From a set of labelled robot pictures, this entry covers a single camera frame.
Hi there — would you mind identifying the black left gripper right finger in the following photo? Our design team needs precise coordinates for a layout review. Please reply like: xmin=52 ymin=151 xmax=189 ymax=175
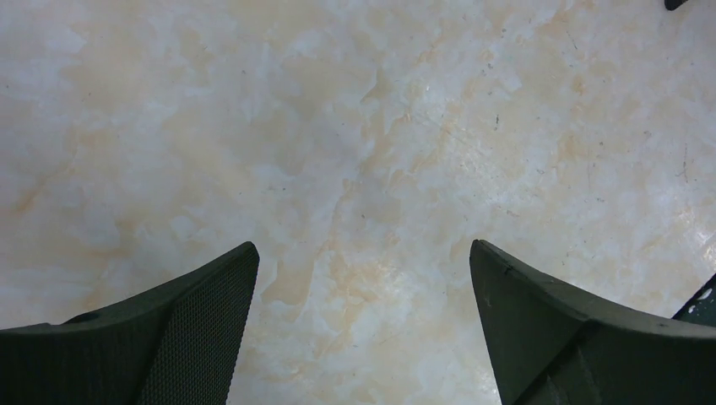
xmin=469 ymin=240 xmax=715 ymax=404

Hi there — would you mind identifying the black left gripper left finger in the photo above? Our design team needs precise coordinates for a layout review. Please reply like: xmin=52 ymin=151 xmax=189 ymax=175
xmin=1 ymin=242 xmax=259 ymax=404

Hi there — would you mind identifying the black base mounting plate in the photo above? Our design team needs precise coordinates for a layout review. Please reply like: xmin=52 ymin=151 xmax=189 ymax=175
xmin=673 ymin=274 xmax=716 ymax=327

